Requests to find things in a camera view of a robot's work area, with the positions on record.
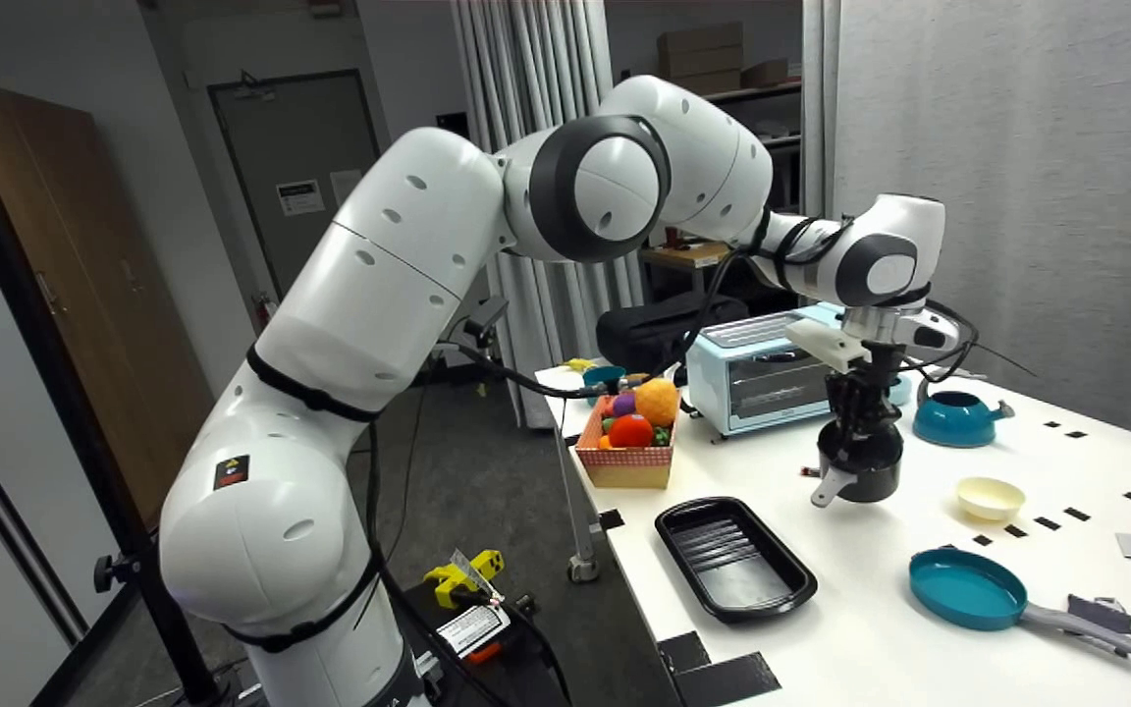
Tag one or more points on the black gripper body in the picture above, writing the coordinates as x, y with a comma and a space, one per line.
865, 387

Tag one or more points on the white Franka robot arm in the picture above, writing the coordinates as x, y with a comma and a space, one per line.
384, 298

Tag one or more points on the black toy pot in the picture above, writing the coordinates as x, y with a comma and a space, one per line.
865, 483

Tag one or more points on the light blue toy oven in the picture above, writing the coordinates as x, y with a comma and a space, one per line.
746, 378

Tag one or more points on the cream bowl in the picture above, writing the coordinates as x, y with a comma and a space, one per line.
992, 494

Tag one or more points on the black grill tray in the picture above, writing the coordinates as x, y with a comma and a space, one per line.
731, 553

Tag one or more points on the black backpack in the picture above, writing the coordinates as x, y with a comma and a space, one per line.
657, 335

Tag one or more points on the red plush tomato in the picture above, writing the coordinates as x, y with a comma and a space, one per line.
628, 433

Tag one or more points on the red checkered cardboard basket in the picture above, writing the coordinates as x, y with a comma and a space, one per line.
625, 467

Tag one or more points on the purple plush fruit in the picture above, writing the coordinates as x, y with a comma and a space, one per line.
621, 403

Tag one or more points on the wide black tape strip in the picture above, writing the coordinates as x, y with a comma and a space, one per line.
681, 650
742, 675

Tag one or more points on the crumpled dark grey tape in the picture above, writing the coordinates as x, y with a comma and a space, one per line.
1102, 615

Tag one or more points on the cardboard boxes stack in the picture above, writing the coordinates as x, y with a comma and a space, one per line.
723, 57

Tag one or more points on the yellow clamp tool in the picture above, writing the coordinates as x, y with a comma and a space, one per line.
469, 576

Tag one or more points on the grey door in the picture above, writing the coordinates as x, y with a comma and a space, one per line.
297, 168

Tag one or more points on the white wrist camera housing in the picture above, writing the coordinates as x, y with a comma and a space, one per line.
826, 343

